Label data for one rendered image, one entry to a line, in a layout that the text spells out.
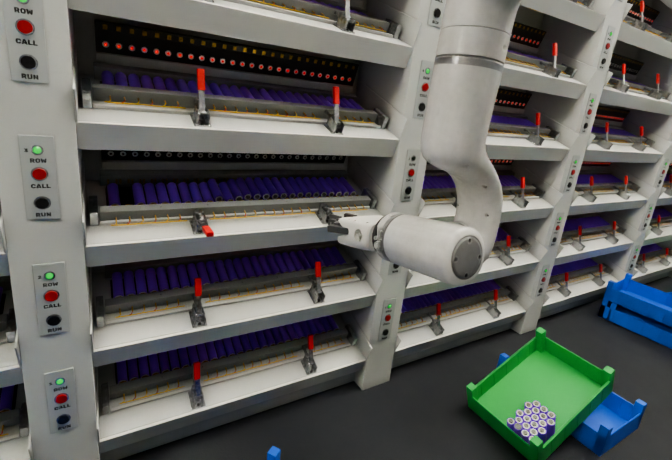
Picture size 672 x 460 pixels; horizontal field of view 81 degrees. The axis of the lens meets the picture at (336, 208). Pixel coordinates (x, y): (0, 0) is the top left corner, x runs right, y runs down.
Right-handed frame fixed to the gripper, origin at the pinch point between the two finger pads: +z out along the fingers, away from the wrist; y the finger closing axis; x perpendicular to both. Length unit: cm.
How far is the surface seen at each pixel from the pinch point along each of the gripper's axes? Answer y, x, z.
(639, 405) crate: 74, -49, -28
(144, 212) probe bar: -35.5, 2.7, 9.3
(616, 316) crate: 133, -48, 3
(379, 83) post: 16.0, 30.7, 10.5
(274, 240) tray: -12.1, -4.0, 6.7
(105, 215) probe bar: -41.5, 2.5, 9.5
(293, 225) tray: -8.0, -1.1, 6.5
